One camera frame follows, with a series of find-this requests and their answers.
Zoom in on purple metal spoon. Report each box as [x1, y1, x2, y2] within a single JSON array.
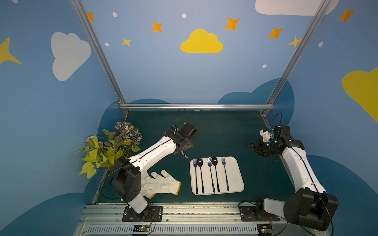
[[211, 157, 220, 192], [197, 158, 205, 194]]

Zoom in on blue metal fork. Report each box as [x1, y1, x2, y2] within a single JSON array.
[[221, 156, 229, 191]]

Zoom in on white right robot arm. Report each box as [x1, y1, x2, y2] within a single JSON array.
[[248, 125, 339, 232]]

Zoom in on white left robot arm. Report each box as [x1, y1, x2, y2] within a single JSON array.
[[109, 123, 196, 213]]

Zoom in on white plastic tray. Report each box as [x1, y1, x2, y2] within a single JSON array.
[[190, 156, 245, 196]]

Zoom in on white work glove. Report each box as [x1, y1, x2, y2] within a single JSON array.
[[141, 170, 182, 199]]

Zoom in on green potted plant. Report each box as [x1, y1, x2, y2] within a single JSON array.
[[78, 122, 143, 179]]

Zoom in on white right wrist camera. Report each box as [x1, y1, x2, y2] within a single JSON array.
[[259, 129, 272, 143]]

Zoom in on horizontal aluminium frame rail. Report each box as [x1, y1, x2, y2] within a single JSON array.
[[119, 103, 274, 110]]

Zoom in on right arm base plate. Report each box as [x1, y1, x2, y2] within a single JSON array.
[[238, 205, 281, 222]]

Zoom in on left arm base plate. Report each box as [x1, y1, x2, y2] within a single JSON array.
[[122, 206, 163, 222]]

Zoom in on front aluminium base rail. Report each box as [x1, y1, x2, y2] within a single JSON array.
[[74, 202, 329, 236]]

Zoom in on right aluminium frame post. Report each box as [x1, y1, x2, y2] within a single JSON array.
[[266, 0, 332, 110]]

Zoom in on aluminium frame post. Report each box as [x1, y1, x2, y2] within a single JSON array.
[[70, 0, 130, 118], [266, 0, 332, 110]]

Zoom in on left aluminium frame post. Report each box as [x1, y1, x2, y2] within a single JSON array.
[[70, 0, 130, 118]]

